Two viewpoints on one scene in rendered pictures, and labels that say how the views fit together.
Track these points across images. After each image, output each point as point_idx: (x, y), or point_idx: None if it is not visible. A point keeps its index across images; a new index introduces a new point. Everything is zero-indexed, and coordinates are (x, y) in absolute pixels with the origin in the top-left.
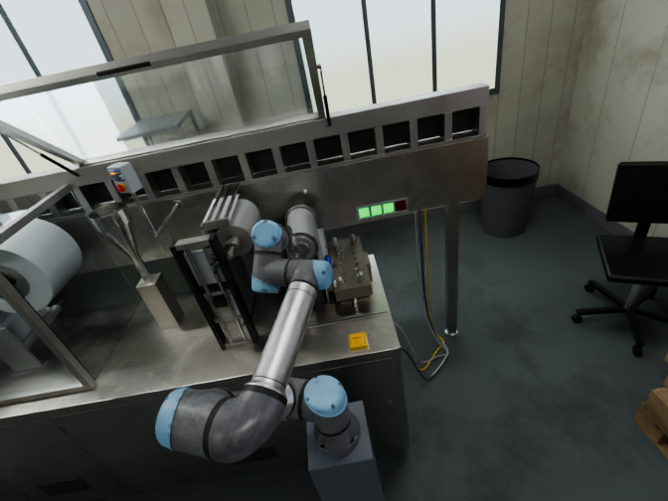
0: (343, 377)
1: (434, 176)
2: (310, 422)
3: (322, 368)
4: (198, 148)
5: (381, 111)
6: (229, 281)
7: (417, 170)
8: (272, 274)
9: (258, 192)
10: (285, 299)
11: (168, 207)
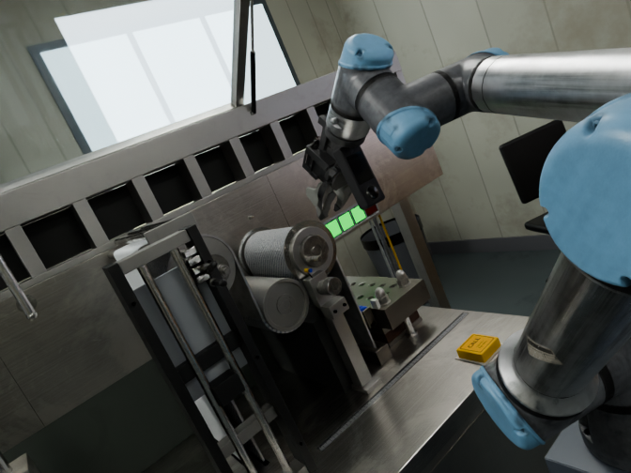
0: (492, 435)
1: (389, 159)
2: (578, 462)
3: (468, 418)
4: (60, 180)
5: (307, 87)
6: (239, 320)
7: (369, 155)
8: (427, 89)
9: None
10: (506, 65)
11: (7, 316)
